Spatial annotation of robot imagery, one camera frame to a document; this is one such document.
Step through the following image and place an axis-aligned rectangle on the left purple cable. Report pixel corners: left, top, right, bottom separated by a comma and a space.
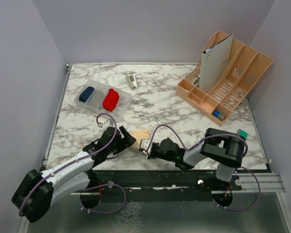
18, 113, 127, 217

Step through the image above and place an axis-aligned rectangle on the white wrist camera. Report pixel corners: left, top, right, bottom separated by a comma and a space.
140, 139, 152, 155
98, 119, 113, 128

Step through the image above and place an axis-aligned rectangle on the white folder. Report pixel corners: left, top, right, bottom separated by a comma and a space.
199, 34, 234, 93

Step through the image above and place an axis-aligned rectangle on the red boxer underwear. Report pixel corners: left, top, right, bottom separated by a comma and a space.
102, 88, 120, 112

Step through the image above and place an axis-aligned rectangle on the clear plastic storage box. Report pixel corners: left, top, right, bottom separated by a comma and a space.
74, 80, 132, 120

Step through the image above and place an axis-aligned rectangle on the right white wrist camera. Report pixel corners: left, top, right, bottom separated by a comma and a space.
140, 139, 152, 155

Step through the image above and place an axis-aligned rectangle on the green grey eraser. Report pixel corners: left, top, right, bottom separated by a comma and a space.
237, 129, 248, 139

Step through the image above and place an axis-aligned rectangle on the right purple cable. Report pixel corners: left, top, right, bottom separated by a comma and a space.
145, 124, 262, 212

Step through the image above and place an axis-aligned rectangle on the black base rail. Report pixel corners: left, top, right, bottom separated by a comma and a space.
77, 170, 241, 202

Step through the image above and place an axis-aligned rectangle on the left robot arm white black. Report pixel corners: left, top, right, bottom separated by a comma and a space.
12, 126, 136, 223

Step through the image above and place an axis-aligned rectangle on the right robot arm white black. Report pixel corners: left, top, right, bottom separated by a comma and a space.
140, 128, 248, 190

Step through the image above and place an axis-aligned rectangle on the grey rolled underwear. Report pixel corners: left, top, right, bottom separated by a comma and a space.
88, 90, 104, 109

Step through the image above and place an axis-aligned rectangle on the purple cable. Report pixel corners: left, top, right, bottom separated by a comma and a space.
145, 124, 262, 212
18, 113, 127, 217

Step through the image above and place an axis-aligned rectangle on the aluminium frame rail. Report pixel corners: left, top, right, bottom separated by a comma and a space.
32, 64, 288, 233

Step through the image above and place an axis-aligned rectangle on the beige underwear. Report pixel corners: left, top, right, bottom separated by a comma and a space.
129, 129, 151, 151

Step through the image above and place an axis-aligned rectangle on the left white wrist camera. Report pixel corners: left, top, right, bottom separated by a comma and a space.
98, 119, 113, 128

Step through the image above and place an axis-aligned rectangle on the navy rolled underwear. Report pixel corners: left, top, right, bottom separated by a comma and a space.
79, 86, 95, 103

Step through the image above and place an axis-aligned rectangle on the blue capped small bottle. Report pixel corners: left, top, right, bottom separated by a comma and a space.
212, 111, 226, 121

